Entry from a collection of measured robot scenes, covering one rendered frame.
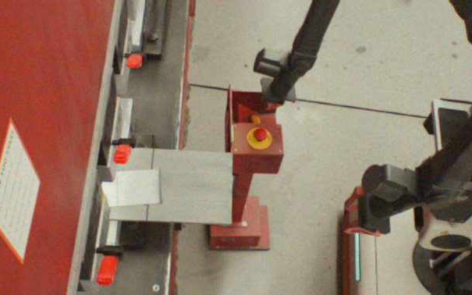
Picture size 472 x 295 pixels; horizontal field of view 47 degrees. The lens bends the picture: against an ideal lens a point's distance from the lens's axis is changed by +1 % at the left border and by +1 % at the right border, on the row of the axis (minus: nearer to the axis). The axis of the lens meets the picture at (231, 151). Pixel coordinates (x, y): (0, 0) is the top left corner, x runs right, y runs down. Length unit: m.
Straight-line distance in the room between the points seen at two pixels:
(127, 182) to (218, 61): 1.58
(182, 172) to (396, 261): 1.05
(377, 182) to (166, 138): 0.60
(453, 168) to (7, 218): 0.75
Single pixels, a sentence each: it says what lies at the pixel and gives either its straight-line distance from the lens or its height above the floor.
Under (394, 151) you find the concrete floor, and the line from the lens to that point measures 2.62.
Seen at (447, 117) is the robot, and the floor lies 1.04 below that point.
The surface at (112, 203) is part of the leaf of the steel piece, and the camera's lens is 1.21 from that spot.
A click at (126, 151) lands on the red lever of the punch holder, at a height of 1.30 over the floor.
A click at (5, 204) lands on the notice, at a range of 0.47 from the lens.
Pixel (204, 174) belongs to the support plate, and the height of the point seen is 1.00.
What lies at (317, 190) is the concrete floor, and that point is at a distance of 2.41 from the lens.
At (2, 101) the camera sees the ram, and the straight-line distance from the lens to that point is 0.45.
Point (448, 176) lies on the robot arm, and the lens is 1.03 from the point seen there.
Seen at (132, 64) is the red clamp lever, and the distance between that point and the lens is 1.01.
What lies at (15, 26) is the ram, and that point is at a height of 1.75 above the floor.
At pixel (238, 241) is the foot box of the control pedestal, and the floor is 0.06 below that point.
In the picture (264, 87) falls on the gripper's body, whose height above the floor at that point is 0.90.
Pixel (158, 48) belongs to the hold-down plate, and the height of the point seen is 0.90.
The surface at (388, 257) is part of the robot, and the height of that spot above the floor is 0.28.
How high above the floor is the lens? 2.09
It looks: 59 degrees down
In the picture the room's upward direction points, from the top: 10 degrees clockwise
